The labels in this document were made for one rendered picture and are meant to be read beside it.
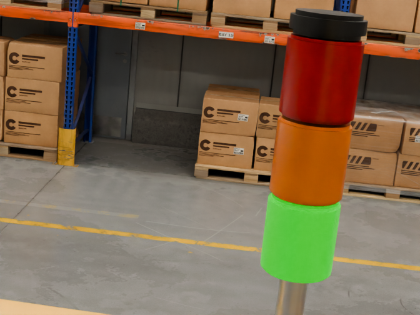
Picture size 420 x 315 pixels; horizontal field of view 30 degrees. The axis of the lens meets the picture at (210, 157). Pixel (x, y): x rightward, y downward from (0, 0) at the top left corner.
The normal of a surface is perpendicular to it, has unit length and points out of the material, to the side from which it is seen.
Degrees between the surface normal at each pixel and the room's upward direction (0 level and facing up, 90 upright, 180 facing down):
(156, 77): 90
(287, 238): 90
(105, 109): 90
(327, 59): 90
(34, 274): 0
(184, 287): 0
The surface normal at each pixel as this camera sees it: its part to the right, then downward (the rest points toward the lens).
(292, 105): -0.69, 0.12
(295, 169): -0.48, 0.18
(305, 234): 0.01, 0.26
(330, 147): 0.27, 0.28
